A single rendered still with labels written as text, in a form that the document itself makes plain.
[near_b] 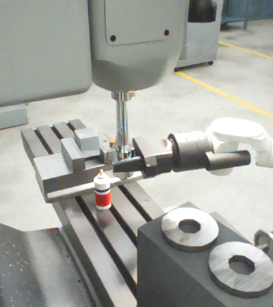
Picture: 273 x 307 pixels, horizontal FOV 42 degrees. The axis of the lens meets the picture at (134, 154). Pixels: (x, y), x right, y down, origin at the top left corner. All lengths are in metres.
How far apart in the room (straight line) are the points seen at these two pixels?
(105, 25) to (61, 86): 0.11
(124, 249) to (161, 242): 0.26
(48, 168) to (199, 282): 0.59
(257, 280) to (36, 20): 0.44
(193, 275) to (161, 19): 0.38
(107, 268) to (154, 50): 0.45
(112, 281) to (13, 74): 0.45
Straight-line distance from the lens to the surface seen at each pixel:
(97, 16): 0.54
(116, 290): 0.74
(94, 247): 0.83
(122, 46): 0.56
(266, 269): 0.54
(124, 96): 0.67
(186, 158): 0.75
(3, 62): 0.49
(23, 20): 0.48
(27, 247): 0.92
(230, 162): 0.77
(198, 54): 5.47
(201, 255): 0.55
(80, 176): 0.96
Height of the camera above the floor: 1.53
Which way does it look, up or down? 30 degrees down
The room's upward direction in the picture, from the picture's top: straight up
